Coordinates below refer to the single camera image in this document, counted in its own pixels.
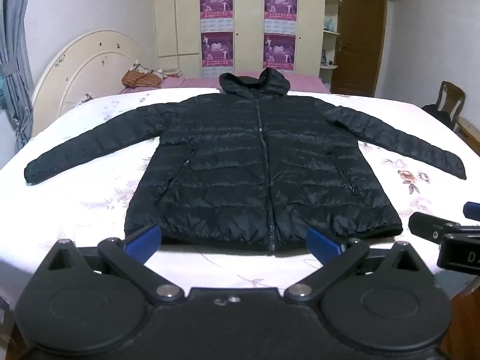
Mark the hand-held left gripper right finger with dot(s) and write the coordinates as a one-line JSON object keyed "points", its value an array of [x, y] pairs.
{"points": [[323, 242]]}

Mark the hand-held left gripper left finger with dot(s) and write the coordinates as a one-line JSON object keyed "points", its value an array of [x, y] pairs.
{"points": [[142, 239]]}

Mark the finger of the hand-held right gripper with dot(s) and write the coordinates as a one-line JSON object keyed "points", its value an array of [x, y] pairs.
{"points": [[427, 225], [473, 210]]}

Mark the black hooded puffer jacket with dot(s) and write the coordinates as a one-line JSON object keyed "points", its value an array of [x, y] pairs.
{"points": [[240, 165]]}

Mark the white floral bed sheet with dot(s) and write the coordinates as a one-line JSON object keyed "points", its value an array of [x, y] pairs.
{"points": [[93, 202]]}

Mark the black bag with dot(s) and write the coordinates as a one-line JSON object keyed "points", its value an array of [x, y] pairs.
{"points": [[438, 114]]}

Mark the wooden chair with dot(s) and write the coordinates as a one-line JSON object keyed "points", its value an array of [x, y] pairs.
{"points": [[455, 95]]}

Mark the floral patterned pillow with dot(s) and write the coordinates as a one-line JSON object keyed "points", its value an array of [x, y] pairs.
{"points": [[85, 98]]}

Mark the brown striped cloth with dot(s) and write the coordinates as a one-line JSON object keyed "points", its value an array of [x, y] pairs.
{"points": [[140, 78]]}

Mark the pink bed sheet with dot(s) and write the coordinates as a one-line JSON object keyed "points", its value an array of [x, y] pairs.
{"points": [[202, 81]]}

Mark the stack of books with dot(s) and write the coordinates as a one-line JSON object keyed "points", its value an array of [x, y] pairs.
{"points": [[172, 72]]}

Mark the cream curved headboard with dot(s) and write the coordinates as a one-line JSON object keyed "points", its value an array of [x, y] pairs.
{"points": [[86, 67]]}

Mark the brown wooden door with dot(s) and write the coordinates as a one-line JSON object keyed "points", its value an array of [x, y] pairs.
{"points": [[360, 41]]}

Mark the cream open shelf unit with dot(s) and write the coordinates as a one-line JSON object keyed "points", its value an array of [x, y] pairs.
{"points": [[332, 33]]}

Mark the grey curtain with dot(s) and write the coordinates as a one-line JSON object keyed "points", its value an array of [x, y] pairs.
{"points": [[15, 60]]}

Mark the cream wardrobe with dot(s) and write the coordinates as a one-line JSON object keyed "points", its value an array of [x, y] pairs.
{"points": [[247, 26]]}

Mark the purple wall poster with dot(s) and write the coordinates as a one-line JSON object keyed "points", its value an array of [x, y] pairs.
{"points": [[279, 52], [216, 3], [217, 54], [280, 3]]}

